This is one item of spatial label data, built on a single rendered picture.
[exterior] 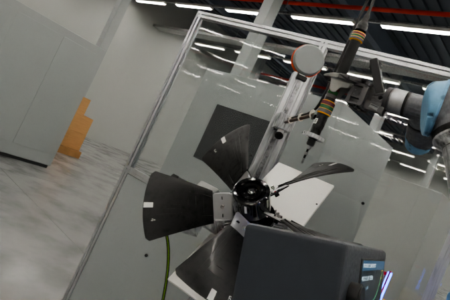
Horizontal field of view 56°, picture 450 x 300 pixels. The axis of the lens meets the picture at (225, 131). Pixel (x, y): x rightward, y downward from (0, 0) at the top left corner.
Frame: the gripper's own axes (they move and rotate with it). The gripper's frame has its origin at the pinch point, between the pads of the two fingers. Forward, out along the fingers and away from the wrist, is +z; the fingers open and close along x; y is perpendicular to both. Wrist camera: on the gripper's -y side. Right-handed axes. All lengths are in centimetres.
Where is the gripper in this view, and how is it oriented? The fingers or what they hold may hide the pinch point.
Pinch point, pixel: (330, 76)
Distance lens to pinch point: 140.2
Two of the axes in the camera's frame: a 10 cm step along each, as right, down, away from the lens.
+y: -4.1, 9.1, -0.6
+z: -7.8, -3.2, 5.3
